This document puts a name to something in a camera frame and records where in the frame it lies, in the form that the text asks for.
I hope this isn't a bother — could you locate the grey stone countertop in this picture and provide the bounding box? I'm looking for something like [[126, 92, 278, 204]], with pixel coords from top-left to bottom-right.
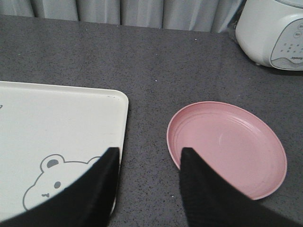
[[0, 15, 303, 227]]

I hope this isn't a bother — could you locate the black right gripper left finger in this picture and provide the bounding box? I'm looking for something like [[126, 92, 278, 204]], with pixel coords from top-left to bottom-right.
[[1, 147, 120, 227]]

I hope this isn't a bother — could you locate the pink round plate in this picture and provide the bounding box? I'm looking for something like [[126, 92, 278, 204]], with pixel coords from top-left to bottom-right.
[[166, 101, 287, 200]]

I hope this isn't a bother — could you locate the grey pleated curtain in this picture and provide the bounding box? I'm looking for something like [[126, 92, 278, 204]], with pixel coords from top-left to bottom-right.
[[0, 0, 245, 33]]

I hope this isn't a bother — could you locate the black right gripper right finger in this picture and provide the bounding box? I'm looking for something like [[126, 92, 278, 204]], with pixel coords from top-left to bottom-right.
[[179, 148, 300, 227]]

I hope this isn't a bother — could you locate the white rice cooker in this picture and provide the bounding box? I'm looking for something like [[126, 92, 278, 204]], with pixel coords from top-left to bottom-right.
[[235, 0, 303, 71]]

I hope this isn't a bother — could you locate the cream bear serving tray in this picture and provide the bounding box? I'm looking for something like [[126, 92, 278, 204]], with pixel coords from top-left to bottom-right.
[[0, 81, 129, 221]]

